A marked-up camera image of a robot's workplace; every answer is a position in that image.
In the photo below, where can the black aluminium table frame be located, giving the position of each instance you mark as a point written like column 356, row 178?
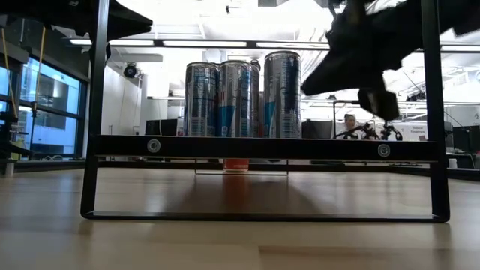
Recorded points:
column 157, row 164

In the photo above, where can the silver palm print tall can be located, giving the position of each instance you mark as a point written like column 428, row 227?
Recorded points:
column 256, row 97

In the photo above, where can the blue silver energy drink can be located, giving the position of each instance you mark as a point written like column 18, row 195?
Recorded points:
column 235, row 98
column 201, row 99
column 282, row 93

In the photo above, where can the black ceiling spotlight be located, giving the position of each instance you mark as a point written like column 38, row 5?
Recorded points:
column 416, row 95
column 130, row 70

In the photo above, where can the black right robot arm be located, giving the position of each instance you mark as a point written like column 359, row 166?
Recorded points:
column 461, row 15

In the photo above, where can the black computer monitor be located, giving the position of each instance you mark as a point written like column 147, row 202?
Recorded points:
column 317, row 129
column 159, row 127
column 467, row 138

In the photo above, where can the white plastic cup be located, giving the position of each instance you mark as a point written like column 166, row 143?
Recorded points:
column 9, row 168
column 453, row 163

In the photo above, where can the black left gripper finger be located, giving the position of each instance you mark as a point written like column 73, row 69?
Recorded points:
column 127, row 22

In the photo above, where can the ceiling linear light strip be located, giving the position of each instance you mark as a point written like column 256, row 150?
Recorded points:
column 131, row 42

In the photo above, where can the red orange soda can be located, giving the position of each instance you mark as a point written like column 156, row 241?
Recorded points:
column 236, row 165

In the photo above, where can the black frame wooden shelf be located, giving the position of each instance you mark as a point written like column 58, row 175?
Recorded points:
column 262, row 149

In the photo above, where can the large glass window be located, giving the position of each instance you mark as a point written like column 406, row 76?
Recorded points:
column 52, row 93

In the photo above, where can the black background robot arm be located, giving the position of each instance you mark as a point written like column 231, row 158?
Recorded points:
column 369, row 131

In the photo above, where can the dark storage rack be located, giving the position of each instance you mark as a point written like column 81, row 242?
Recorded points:
column 9, row 148

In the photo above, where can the white printed sign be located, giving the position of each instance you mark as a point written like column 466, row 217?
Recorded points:
column 419, row 131

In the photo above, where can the thin black background frame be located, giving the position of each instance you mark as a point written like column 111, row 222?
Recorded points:
column 345, row 101

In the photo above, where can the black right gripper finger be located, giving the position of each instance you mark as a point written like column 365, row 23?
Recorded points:
column 345, row 75

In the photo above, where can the person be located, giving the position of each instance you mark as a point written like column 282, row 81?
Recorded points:
column 350, row 122

